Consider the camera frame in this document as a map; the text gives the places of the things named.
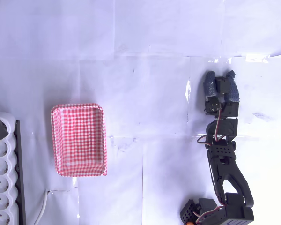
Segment black cube block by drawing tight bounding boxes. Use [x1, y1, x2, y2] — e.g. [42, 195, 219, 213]
[215, 77, 235, 96]

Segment white power strip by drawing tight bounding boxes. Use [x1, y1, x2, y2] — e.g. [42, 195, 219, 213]
[0, 112, 19, 225]

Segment white power cable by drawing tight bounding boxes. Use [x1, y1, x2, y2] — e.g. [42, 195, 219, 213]
[33, 190, 50, 225]

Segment red checkered tray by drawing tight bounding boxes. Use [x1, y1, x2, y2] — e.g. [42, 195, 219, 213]
[50, 103, 108, 177]

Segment red white servo cable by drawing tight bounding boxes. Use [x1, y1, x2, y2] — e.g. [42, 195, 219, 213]
[197, 107, 224, 145]

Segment black shelf rail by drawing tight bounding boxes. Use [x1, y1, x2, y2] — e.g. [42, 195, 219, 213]
[14, 120, 27, 225]

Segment black perforated base mount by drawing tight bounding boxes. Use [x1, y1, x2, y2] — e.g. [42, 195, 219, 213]
[179, 199, 201, 225]

